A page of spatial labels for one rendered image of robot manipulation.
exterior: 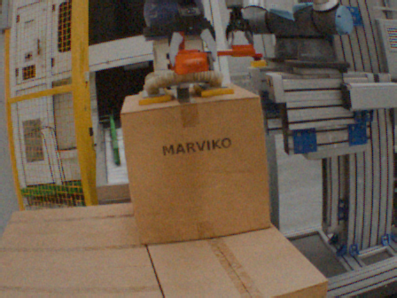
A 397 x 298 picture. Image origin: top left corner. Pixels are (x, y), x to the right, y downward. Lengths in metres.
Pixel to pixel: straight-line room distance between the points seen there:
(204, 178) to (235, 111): 0.21
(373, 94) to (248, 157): 0.52
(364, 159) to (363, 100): 0.42
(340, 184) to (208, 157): 0.71
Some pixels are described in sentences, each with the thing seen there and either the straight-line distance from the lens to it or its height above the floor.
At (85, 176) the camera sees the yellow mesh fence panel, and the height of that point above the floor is 0.51.
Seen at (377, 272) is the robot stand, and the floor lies 0.22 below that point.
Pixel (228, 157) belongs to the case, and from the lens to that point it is 1.88.
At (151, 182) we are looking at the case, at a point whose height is 0.74.
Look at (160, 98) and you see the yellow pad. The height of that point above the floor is 0.96.
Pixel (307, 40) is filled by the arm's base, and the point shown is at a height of 1.12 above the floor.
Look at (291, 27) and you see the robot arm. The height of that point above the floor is 1.17.
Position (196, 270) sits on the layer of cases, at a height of 0.54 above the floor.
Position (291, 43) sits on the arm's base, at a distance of 2.55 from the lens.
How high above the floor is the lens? 1.13
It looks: 10 degrees down
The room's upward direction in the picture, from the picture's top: 6 degrees counter-clockwise
